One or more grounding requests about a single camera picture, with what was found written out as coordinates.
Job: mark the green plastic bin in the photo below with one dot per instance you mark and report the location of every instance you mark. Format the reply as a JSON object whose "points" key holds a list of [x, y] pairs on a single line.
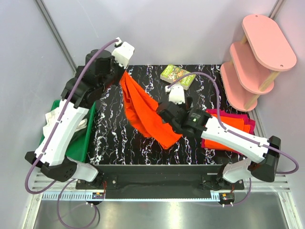
{"points": [[89, 116]]}

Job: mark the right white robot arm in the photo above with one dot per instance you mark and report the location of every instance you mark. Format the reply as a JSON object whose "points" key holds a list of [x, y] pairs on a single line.
{"points": [[261, 153]]}

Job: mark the pink three-tier shelf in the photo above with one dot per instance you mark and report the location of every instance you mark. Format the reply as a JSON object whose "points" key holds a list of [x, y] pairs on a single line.
{"points": [[256, 61]]}

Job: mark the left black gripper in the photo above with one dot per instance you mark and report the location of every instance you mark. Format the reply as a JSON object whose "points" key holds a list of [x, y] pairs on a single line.
{"points": [[121, 70]]}

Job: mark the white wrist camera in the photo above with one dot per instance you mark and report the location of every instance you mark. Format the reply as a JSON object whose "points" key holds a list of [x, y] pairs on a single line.
{"points": [[175, 94], [122, 53]]}

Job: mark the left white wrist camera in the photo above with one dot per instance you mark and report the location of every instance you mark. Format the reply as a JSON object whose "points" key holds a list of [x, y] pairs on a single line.
{"points": [[122, 53]]}

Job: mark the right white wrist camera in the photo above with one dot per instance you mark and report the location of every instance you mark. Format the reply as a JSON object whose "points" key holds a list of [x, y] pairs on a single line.
{"points": [[175, 94]]}

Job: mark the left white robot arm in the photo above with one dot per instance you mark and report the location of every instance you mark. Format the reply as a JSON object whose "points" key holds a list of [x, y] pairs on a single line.
{"points": [[77, 99]]}

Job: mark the dark green t shirt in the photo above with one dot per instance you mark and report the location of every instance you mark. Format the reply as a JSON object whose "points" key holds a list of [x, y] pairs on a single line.
{"points": [[76, 147]]}

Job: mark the green paperback book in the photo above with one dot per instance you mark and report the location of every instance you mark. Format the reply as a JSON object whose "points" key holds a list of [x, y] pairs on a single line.
{"points": [[171, 73]]}

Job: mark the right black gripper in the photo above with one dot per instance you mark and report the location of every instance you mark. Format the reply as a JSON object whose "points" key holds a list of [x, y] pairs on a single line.
{"points": [[188, 106]]}

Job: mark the folded magenta t shirt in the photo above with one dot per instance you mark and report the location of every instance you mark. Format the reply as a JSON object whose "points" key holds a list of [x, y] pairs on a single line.
{"points": [[247, 119]]}

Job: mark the white t shirt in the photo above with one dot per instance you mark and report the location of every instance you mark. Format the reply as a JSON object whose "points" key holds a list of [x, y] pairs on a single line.
{"points": [[51, 118]]}

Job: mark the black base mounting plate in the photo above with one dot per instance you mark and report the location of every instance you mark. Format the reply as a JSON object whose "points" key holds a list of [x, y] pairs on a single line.
{"points": [[159, 182]]}

